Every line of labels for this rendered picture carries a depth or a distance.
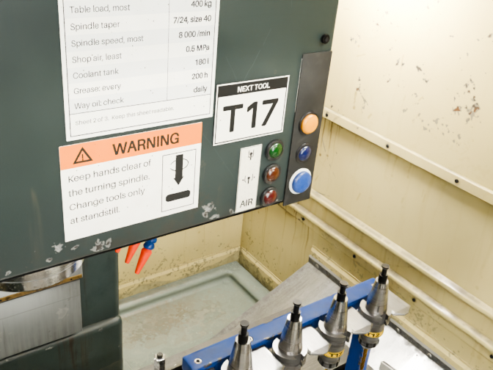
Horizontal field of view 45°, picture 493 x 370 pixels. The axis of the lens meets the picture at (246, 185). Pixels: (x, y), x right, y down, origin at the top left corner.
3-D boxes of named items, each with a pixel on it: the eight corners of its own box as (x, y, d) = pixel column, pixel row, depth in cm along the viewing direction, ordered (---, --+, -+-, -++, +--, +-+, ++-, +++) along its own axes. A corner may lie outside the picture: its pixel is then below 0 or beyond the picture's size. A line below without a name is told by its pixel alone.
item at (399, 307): (414, 311, 121) (415, 307, 120) (397, 319, 118) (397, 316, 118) (389, 292, 126) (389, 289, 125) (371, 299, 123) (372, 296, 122)
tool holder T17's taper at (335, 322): (332, 315, 115) (338, 287, 112) (351, 327, 112) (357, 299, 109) (318, 325, 112) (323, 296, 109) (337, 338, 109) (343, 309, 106)
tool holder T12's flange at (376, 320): (376, 304, 123) (378, 294, 122) (395, 323, 118) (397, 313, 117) (351, 311, 120) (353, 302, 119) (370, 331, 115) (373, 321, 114)
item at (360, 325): (376, 329, 115) (377, 326, 114) (357, 338, 112) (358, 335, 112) (351, 308, 120) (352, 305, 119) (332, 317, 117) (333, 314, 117)
